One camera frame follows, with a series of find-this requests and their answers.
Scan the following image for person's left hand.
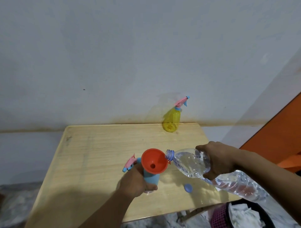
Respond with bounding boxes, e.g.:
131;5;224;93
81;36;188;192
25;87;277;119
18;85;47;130
119;162;158;199

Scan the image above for person's right hand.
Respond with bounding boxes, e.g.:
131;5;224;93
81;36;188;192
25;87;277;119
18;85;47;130
195;141;240;181

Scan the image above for blue spray bottle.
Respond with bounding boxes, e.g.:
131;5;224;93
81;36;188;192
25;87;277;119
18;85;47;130
143;169;161;194

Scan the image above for red plastic funnel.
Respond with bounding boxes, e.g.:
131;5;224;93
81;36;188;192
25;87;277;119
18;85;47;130
141;148;171;175

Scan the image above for clear plastic water bottle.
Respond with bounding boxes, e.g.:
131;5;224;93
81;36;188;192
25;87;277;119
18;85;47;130
165;148;269;203

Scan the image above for yellow spray bottle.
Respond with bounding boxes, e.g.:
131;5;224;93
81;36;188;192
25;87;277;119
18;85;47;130
162;108;182;133

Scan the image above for person's left forearm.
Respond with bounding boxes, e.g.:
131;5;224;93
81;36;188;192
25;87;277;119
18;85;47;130
79;188;137;228

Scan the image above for person's right forearm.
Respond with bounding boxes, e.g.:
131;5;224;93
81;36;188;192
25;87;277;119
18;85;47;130
231;150;301;225

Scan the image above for wooden table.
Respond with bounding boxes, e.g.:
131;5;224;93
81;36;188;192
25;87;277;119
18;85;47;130
24;122;243;228

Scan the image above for pink waste basket black liner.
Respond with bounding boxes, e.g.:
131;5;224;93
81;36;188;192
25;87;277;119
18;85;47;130
210;199;276;228

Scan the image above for crumpled white tissues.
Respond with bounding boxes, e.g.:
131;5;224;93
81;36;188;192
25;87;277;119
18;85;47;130
229;203;266;228

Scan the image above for orange cabinet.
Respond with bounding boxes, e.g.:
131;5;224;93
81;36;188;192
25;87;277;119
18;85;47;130
240;93;301;174

